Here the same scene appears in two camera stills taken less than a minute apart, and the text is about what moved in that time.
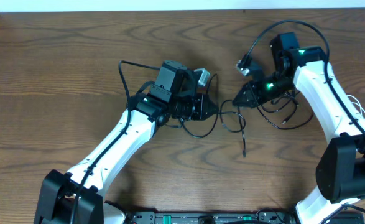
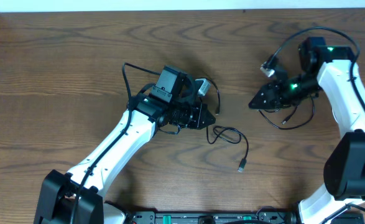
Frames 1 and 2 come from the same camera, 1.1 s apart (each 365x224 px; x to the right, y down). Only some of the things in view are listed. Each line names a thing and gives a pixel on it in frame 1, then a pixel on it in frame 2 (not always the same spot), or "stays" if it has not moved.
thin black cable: x=219 y=115 → x=215 y=130
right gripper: x=254 y=92 → x=275 y=96
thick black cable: x=306 y=122 stays
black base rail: x=217 y=217 stays
